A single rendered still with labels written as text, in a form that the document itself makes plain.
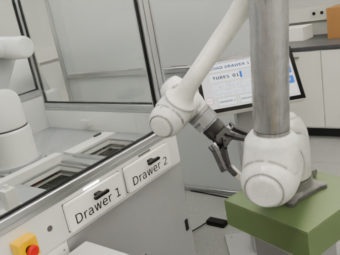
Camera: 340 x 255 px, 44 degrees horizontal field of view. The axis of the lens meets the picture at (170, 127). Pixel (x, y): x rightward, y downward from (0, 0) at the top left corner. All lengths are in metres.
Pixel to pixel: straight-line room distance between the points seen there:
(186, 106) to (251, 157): 0.25
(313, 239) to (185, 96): 0.55
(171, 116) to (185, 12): 1.92
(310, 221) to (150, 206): 0.81
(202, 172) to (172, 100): 2.21
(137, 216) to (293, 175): 0.85
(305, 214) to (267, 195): 0.22
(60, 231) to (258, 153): 0.77
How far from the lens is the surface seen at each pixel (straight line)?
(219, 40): 1.27
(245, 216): 1.45
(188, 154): 3.42
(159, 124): 1.24
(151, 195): 1.89
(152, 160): 1.79
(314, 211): 1.38
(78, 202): 1.58
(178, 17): 3.13
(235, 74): 2.23
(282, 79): 1.14
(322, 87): 4.18
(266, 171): 1.15
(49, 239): 1.55
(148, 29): 1.85
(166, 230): 2.03
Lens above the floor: 1.55
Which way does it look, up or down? 17 degrees down
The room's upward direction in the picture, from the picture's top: 10 degrees counter-clockwise
